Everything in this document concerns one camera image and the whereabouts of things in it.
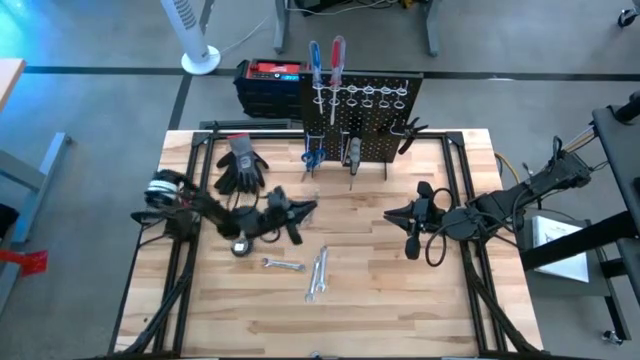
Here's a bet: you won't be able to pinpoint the blue handled scissors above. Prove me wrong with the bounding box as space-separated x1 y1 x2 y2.
299 130 327 184

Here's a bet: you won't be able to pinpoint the black perforated pegboard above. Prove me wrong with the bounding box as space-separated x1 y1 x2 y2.
298 70 425 182

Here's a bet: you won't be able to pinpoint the red plastic object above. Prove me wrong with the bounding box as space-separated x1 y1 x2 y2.
0 248 50 278

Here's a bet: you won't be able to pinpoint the grey black work glove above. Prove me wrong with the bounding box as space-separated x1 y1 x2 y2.
227 132 270 195
213 149 241 196

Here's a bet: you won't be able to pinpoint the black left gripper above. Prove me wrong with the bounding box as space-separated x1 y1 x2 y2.
234 185 319 246

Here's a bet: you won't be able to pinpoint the red handled screwdriver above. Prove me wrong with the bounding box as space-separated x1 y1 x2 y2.
328 34 347 126

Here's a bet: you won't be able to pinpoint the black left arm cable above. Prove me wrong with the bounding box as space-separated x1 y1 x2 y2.
227 189 281 245

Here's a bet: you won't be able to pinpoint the wooden desk top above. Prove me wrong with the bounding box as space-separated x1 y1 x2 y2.
0 58 27 112

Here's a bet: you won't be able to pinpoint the grey desk leg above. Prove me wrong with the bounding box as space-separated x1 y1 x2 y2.
273 0 292 55
424 0 444 57

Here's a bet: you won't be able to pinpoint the white paper sheet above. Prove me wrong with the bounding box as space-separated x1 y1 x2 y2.
531 214 591 284

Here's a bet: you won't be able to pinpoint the white tower fan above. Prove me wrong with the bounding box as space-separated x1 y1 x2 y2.
159 0 222 76

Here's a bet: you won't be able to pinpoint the red black tool box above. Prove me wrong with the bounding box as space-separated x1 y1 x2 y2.
233 58 312 120

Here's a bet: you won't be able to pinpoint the silver combination wrench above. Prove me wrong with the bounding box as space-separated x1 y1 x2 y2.
261 256 307 274
316 244 330 294
303 254 322 304

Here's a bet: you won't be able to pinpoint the black equipment stand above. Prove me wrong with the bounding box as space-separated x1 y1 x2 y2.
519 89 640 307

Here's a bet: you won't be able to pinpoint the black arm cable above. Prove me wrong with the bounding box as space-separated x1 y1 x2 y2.
227 189 281 245
424 187 454 269

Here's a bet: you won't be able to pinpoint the black pliers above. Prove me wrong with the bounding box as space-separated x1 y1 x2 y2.
396 116 430 156

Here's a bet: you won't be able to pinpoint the grey base plate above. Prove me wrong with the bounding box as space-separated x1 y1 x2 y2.
514 208 609 297

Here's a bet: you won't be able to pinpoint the yellow cable bundle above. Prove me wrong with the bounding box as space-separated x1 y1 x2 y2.
494 124 599 191

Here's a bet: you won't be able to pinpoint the black aluminium table frame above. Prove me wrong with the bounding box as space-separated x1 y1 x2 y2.
107 119 546 359

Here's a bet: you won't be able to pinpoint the blue handled screwdriver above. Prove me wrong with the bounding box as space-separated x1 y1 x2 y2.
308 39 325 115

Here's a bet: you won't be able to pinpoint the grey metal bench frame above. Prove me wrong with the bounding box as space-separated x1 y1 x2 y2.
0 132 72 311

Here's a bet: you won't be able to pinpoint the grey black tape measure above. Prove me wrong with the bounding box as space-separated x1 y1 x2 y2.
229 238 254 259

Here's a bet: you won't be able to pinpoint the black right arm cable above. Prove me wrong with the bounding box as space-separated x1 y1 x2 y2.
424 187 454 269

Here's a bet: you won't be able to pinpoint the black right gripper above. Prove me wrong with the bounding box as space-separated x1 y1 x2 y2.
383 180 447 261

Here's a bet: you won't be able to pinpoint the black caster wheel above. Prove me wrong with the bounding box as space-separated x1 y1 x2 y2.
617 5 640 29

